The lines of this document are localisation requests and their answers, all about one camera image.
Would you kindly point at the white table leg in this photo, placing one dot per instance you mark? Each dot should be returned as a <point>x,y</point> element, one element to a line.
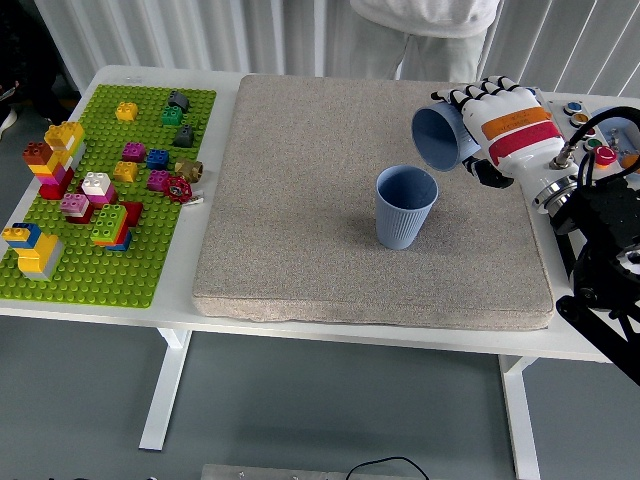
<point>165,390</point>
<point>520,425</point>

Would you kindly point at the blue toy brick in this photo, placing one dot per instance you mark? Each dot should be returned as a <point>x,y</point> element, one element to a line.
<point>157,160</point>

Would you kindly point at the green toy brick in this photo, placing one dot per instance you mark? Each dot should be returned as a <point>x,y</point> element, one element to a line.
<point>172,116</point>

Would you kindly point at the blue yellow grey brick stack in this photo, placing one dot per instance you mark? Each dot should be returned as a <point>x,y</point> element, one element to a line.
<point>32,252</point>

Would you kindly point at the grey sloped toy brick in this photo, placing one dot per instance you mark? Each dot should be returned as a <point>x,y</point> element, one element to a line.
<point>184,137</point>
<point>178,101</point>

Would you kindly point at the green studded baseplate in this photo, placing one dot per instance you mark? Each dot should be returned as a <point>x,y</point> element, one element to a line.
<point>100,280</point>

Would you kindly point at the pink red brick stack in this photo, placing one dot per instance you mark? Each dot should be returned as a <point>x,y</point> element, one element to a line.
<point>76,206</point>

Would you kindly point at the brown yellow red brick tower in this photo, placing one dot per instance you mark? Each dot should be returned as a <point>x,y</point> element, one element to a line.
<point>40,160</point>

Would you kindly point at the yellow white brick tower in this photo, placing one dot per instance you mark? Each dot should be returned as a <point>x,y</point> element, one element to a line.
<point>62,135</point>

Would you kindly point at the green orange blue brick stack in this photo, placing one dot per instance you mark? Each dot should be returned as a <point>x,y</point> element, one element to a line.
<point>111,225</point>

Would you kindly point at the blue ribbed cup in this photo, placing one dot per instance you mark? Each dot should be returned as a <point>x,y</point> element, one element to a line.
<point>400,225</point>
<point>435,137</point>

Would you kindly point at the red toy brick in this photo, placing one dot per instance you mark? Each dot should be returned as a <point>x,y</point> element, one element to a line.
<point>134,212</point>

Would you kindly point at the yellow toy brick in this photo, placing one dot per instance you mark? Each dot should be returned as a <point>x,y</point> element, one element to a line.
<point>125,172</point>
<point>126,112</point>

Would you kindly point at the grey-brown cushion mat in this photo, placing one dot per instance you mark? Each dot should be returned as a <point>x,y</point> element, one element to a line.
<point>325,200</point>

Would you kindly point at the white pink brick stack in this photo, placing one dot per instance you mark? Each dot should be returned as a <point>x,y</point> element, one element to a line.
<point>96,185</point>

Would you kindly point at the brass valve red handwheel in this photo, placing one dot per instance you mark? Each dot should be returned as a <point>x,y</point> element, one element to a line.
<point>176,189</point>

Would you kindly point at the magenta toy brick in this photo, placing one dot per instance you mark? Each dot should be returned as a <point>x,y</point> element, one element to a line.
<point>158,181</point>
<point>134,152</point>

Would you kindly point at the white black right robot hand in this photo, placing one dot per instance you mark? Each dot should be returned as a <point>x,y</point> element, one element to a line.
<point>515,130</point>

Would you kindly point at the orange round object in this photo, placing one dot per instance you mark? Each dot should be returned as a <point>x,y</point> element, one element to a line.
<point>633,162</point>

